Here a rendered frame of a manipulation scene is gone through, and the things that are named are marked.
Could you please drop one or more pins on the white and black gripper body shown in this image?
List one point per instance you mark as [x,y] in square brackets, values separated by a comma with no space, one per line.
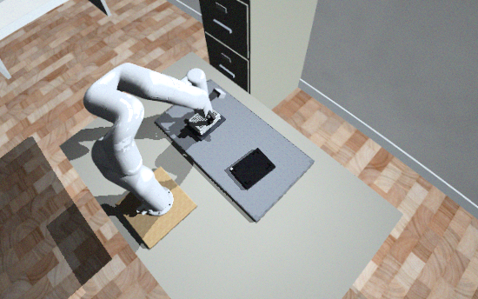
[204,112]

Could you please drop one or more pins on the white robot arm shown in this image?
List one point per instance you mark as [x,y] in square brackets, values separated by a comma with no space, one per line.
[118,158]

